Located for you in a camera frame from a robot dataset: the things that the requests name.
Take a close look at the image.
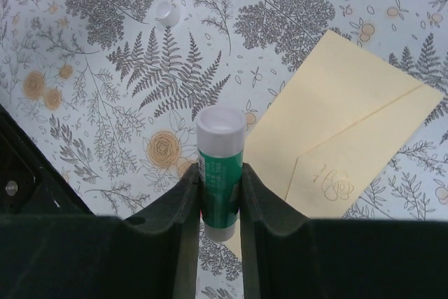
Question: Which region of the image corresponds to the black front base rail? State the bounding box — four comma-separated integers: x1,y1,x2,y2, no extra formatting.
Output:
1,108,92,215

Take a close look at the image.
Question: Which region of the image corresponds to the green white glue stick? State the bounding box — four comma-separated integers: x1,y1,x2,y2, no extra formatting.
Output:
196,105,246,242

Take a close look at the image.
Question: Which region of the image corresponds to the floral patterned table mat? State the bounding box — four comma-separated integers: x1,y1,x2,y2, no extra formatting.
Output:
1,0,447,298

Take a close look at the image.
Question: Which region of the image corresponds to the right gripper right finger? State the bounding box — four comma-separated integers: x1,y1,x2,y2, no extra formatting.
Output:
241,165,447,298

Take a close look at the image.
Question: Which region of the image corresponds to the white glue stick cap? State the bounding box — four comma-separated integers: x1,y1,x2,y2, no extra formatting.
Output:
155,1,180,27

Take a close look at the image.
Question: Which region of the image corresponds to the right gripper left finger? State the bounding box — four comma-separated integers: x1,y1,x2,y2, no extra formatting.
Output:
1,165,200,298

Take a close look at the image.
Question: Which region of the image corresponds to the beige paper envelope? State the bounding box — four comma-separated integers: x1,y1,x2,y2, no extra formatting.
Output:
227,29,445,258

